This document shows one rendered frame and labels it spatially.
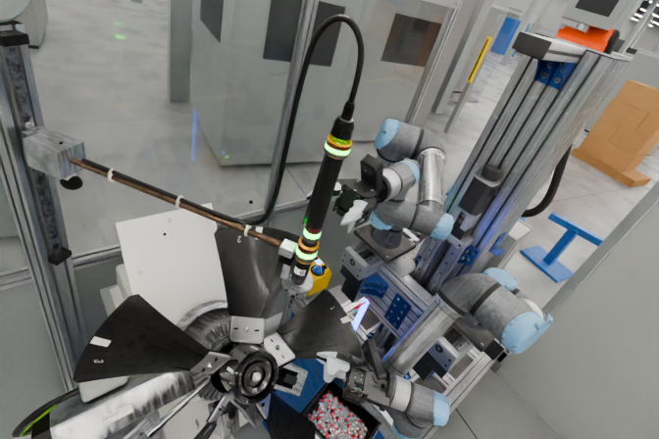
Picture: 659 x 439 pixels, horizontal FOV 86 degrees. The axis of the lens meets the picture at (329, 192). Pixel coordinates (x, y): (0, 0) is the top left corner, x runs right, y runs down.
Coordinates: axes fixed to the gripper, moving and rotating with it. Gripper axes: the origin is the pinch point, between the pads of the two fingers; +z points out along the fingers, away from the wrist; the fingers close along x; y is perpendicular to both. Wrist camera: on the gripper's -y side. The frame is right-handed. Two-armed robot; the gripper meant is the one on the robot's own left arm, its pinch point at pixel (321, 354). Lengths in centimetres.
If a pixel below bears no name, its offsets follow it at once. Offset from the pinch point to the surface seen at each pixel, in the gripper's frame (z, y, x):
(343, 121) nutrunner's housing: 12, -2, -68
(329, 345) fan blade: -1.3, -3.5, 0.4
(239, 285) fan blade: 25.9, -1.3, -14.7
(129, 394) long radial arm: 39.1, 24.8, 1.2
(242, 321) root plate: 22.0, 4.1, -8.6
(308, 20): 42, -79, -61
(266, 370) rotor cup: 11.8, 11.9, -5.9
